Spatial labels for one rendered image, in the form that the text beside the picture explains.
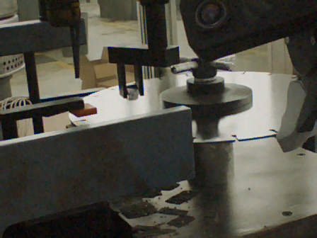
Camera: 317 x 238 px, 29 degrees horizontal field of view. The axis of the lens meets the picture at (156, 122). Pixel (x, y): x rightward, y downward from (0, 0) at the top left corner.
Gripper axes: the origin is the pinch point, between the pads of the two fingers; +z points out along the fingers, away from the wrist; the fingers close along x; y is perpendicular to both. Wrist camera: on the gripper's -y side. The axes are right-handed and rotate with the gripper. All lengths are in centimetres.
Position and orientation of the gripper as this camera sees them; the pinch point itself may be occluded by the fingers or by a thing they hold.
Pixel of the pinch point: (261, 83)
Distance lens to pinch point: 56.8
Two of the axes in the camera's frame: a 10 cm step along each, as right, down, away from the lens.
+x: -1.9, -9.3, 3.0
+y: 9.7, -1.3, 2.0
